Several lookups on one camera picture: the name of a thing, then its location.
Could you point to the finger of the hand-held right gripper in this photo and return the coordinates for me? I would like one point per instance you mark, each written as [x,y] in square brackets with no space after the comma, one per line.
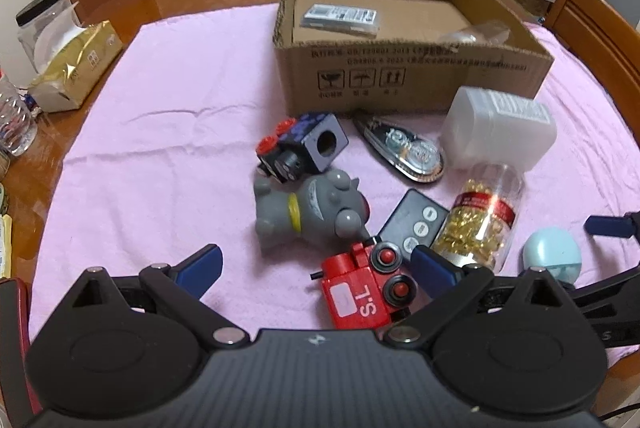
[615,308]
[605,225]

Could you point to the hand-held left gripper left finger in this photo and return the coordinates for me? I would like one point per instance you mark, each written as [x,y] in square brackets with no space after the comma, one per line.
[202,265]

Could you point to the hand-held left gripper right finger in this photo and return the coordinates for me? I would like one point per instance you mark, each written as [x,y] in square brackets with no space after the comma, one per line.
[432,270]

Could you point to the black digital timer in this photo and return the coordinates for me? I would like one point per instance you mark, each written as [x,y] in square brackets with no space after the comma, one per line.
[412,223]

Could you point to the light blue egg-shaped case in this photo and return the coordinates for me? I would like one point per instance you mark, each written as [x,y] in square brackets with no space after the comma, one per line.
[552,255]

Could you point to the jar of gold capsules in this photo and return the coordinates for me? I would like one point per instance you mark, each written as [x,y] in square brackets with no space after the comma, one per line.
[480,218]

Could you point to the red toy train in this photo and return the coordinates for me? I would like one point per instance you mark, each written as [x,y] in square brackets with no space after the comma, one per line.
[362,288]

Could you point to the grey cat toy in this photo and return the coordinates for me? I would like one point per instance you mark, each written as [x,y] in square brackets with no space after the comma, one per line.
[310,205]

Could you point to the clear correction tape dispenser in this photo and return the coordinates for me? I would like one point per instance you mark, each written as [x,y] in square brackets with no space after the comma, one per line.
[405,148]

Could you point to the translucent plastic container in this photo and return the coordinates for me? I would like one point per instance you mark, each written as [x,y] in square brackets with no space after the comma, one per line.
[500,128]

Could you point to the blue black toy train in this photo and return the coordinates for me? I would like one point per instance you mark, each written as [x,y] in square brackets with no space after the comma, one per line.
[305,143]

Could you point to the brown cardboard box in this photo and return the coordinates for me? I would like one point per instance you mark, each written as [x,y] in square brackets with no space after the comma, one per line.
[400,78]

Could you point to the pink cloth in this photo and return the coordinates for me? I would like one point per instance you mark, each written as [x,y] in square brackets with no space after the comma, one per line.
[175,133]

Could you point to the wooden chair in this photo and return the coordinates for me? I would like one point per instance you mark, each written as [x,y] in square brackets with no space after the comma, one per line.
[595,23]

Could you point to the clear plastic cup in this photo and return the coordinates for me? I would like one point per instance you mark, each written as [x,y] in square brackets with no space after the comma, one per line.
[475,34]

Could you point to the gold foil bag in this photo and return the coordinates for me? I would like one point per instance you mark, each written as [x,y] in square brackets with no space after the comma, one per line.
[75,63]

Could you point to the clear water bottle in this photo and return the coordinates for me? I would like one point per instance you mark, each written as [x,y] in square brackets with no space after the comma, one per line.
[12,113]

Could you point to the grey flat packet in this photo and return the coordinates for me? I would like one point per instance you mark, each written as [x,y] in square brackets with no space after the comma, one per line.
[340,17]

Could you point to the clear jar with black lid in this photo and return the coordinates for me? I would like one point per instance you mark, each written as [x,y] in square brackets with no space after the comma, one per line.
[42,26]

